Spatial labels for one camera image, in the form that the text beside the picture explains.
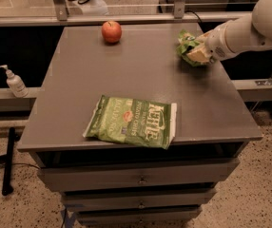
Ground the red apple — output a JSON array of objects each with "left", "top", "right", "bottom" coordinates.
[{"left": 102, "top": 21, "right": 122, "bottom": 43}]

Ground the white robot base with cables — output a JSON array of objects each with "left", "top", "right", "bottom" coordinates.
[{"left": 67, "top": 0, "right": 108, "bottom": 16}]

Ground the green Kettle potato chips bag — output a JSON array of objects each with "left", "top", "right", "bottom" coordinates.
[{"left": 83, "top": 95, "right": 177, "bottom": 149}]

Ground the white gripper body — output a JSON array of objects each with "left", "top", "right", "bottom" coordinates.
[{"left": 204, "top": 22, "right": 237, "bottom": 61}]

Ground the metal railing frame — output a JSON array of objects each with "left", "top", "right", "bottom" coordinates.
[{"left": 0, "top": 0, "right": 258, "bottom": 27}]

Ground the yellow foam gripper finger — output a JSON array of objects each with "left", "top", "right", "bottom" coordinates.
[
  {"left": 196, "top": 31, "right": 211, "bottom": 42},
  {"left": 186, "top": 45, "right": 212, "bottom": 65}
]

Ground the green rice chip bag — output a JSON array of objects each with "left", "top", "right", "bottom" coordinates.
[{"left": 176, "top": 29, "right": 206, "bottom": 67}]

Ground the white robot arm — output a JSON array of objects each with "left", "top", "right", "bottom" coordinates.
[{"left": 184, "top": 0, "right": 272, "bottom": 65}]

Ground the black metal stand leg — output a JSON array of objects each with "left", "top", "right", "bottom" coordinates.
[{"left": 0, "top": 127, "right": 16, "bottom": 196}]

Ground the white pump dispenser bottle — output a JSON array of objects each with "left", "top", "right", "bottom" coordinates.
[{"left": 0, "top": 65, "right": 29, "bottom": 98}]

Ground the grey drawer cabinet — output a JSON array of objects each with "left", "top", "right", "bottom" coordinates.
[{"left": 18, "top": 24, "right": 262, "bottom": 226}]

